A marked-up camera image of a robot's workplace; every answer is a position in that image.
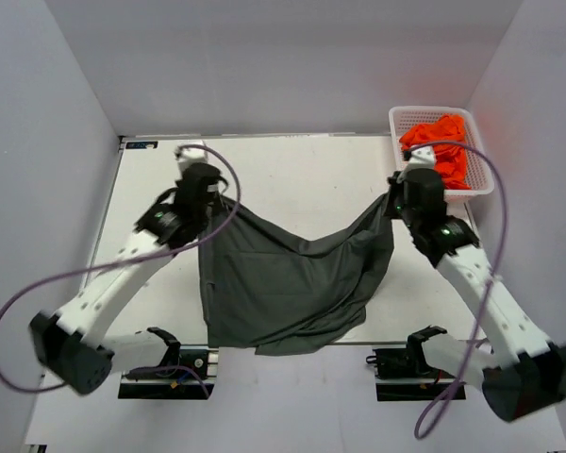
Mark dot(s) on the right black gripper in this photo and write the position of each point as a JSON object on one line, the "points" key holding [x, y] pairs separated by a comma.
{"points": [[395, 190]]}

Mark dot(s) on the dark grey t shirt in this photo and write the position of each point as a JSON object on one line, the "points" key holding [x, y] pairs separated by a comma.
{"points": [[265, 288]]}

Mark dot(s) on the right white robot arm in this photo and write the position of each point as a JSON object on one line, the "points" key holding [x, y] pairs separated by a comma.
{"points": [[525, 371]]}

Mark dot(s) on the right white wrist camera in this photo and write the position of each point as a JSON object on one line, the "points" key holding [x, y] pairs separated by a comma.
{"points": [[419, 157]]}

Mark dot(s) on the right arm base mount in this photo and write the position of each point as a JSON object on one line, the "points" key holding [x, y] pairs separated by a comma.
{"points": [[396, 380]]}

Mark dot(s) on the orange t shirt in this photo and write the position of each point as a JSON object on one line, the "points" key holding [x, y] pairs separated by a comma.
{"points": [[451, 160]]}

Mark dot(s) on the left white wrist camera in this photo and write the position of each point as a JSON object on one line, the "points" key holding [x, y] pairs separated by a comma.
{"points": [[188, 153]]}

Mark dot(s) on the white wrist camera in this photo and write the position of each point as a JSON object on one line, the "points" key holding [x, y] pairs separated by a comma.
{"points": [[419, 157], [188, 153]]}

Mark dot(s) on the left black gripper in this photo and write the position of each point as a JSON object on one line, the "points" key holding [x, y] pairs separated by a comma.
{"points": [[212, 200]]}

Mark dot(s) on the blue label sticker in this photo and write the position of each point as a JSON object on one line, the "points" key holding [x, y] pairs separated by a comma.
{"points": [[141, 145]]}

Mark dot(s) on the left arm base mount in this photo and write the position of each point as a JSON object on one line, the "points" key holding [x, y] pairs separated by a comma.
{"points": [[190, 376]]}

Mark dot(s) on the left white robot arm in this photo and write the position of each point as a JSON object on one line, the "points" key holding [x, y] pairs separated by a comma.
{"points": [[74, 343]]}

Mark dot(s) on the white plastic basket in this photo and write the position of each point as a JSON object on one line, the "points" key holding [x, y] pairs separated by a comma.
{"points": [[479, 178]]}

